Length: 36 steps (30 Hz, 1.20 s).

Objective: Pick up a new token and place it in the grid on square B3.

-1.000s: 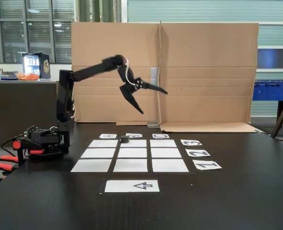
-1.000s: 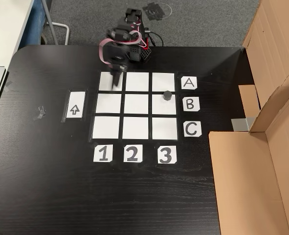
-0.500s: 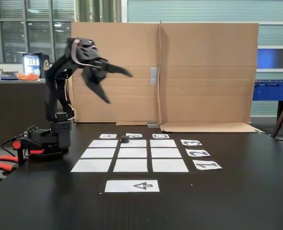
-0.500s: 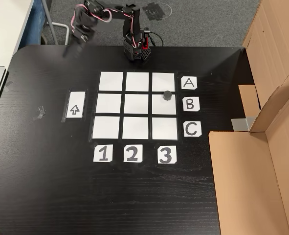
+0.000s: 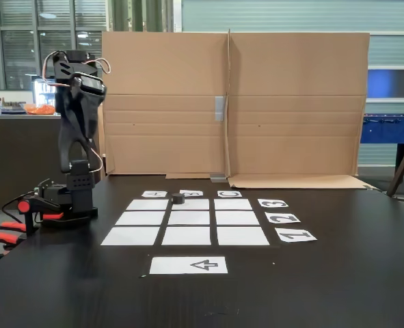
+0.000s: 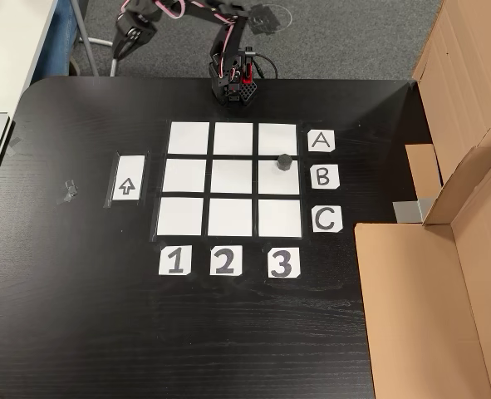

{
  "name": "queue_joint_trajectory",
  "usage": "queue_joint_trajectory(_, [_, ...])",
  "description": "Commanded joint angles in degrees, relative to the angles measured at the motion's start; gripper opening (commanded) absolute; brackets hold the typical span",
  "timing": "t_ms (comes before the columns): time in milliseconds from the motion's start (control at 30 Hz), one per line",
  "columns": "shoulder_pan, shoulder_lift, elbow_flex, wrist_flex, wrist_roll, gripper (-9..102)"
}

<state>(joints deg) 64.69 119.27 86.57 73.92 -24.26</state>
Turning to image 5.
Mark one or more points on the black mini fridge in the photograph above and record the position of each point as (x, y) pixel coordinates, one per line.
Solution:
(42, 94)

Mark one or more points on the number 3 paper label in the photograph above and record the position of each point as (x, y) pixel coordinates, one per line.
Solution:
(272, 203)

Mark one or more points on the white arrow paper sheet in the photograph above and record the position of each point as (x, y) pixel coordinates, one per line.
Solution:
(174, 266)

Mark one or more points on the letter B paper label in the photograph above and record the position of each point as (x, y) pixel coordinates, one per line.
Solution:
(194, 193)

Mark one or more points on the number 2 paper label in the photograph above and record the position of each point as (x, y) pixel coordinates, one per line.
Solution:
(282, 218)

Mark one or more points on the letter C paper label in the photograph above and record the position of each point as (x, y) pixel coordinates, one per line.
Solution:
(229, 194)

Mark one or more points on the black octagonal token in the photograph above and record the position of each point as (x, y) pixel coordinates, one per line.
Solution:
(177, 199)

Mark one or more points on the number 1 paper label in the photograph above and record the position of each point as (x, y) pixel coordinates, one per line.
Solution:
(295, 235)

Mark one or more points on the black orange table clamp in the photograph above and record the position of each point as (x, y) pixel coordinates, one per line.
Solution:
(29, 208)

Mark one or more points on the letter A paper label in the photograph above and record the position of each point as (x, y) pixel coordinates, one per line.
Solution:
(154, 194)

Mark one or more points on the dark brown counter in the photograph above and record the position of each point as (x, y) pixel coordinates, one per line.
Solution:
(17, 153)

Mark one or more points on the orange snack bag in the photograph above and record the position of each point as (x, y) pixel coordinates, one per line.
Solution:
(39, 109)

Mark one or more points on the brown cardboard panel with flap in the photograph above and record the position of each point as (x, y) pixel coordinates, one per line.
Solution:
(297, 102)

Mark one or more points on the grey tape strip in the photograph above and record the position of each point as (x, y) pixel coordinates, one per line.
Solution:
(220, 108)
(218, 178)

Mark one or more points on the blue foosball table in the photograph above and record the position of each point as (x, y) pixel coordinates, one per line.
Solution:
(386, 131)

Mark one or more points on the white square paper sheet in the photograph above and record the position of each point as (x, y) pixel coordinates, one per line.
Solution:
(189, 218)
(186, 236)
(233, 204)
(130, 236)
(196, 204)
(140, 218)
(237, 218)
(242, 236)
(147, 204)

